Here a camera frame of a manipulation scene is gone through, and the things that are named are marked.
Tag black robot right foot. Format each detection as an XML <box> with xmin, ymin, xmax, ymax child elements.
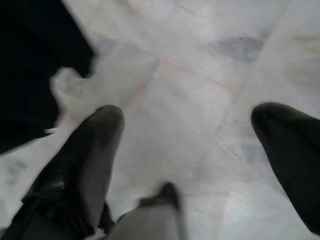
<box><xmin>138</xmin><ymin>182</ymin><xmax>181</xmax><ymax>212</ymax></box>

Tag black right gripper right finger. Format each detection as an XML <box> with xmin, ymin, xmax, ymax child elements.
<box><xmin>251</xmin><ymin>101</ymin><xmax>320</xmax><ymax>235</ymax></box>

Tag black garment with white logo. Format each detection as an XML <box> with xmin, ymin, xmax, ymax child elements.
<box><xmin>0</xmin><ymin>0</ymin><xmax>98</xmax><ymax>154</ymax></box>

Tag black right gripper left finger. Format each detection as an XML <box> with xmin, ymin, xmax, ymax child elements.
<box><xmin>2</xmin><ymin>104</ymin><xmax>125</xmax><ymax>240</ymax></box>

